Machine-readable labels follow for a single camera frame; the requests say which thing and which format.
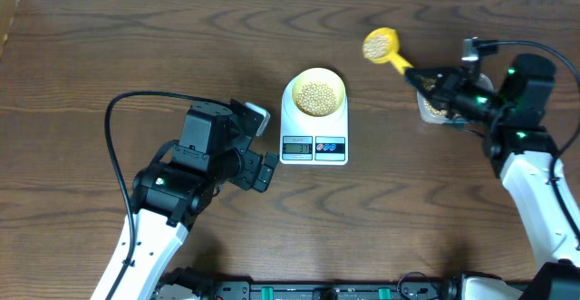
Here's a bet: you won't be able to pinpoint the yellow measuring scoop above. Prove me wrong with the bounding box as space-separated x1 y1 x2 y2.
362 27 412 75

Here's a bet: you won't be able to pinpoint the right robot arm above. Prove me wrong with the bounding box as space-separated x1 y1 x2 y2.
404 53 579 299

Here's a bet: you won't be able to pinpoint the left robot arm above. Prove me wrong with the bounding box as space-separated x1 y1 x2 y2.
92 101 279 299

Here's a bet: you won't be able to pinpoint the white digital kitchen scale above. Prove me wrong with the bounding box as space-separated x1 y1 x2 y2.
279 76 349 166

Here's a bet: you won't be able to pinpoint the soybeans in bowl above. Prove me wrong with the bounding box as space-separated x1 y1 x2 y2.
296 82 338 117

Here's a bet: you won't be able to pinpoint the pale yellow bowl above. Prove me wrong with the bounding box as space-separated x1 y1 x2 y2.
291 68 346 115

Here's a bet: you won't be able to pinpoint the clear plastic container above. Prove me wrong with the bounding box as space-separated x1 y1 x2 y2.
417 73 493 125

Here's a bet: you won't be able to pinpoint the pile of soybeans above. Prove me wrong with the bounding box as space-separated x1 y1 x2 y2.
423 99 447 117

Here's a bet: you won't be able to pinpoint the right black cable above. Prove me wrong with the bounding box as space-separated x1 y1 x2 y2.
475 40 580 251

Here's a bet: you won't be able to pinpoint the black cable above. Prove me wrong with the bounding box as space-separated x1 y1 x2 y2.
475 40 580 251
103 91 232 300

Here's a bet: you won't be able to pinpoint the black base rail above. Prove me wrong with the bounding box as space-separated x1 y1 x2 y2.
149 267 531 300

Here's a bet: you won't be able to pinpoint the left black cable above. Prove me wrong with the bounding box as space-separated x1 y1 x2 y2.
103 91 232 300

